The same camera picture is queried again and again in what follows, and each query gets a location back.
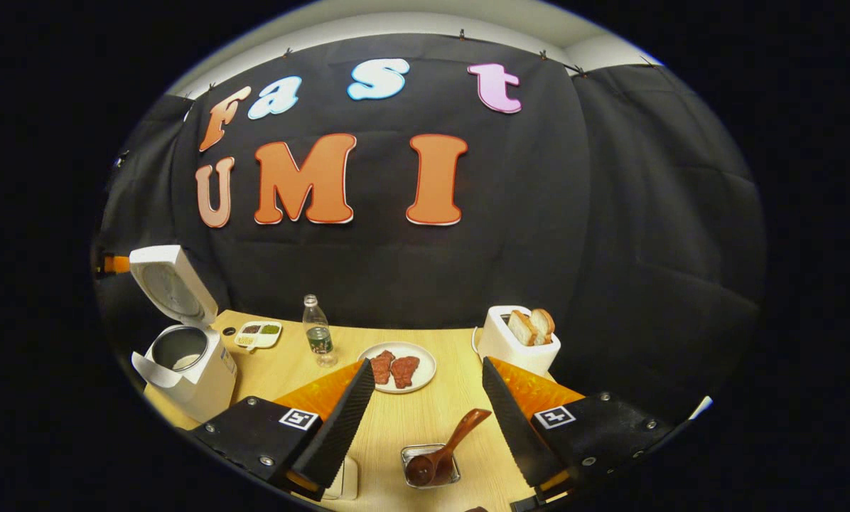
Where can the white rectangular container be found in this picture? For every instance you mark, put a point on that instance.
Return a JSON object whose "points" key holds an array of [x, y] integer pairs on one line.
{"points": [[349, 480]]}

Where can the toasted bread slice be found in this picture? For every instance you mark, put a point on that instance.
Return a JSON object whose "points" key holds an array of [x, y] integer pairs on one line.
{"points": [[544, 323], [521, 328]]}

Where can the white rice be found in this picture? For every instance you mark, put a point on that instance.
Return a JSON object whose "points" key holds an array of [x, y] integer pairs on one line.
{"points": [[187, 363]]}

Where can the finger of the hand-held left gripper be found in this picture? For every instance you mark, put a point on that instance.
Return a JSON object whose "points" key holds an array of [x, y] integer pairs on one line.
{"points": [[116, 264]]}

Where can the clear plastic water bottle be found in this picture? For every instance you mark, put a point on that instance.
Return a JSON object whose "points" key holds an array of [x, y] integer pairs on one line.
{"points": [[318, 341]]}

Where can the white divided bean dish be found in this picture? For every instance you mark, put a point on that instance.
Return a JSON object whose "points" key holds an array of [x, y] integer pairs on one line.
{"points": [[258, 336]]}

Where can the black backdrop cloth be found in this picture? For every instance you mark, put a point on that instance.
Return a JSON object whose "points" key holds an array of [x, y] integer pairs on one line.
{"points": [[610, 213]]}

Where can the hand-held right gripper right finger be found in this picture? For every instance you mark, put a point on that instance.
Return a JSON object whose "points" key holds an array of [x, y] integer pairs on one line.
{"points": [[517, 427]]}

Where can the red meat slice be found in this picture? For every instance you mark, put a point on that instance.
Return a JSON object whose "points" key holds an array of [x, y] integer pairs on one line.
{"points": [[405, 371], [381, 368]]}

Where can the white rice cooker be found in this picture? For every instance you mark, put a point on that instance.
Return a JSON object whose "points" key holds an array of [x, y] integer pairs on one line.
{"points": [[205, 384]]}

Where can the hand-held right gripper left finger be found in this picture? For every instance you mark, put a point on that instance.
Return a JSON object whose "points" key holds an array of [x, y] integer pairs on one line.
{"points": [[340, 427]]}

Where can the white round plate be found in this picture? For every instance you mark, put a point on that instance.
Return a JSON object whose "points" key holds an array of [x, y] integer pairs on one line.
{"points": [[425, 366]]}

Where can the brown wooden spoon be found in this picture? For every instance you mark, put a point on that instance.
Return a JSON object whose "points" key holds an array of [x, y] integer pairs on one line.
{"points": [[425, 466]]}

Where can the white toaster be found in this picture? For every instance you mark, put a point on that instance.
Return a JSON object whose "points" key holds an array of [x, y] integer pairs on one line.
{"points": [[510, 352]]}

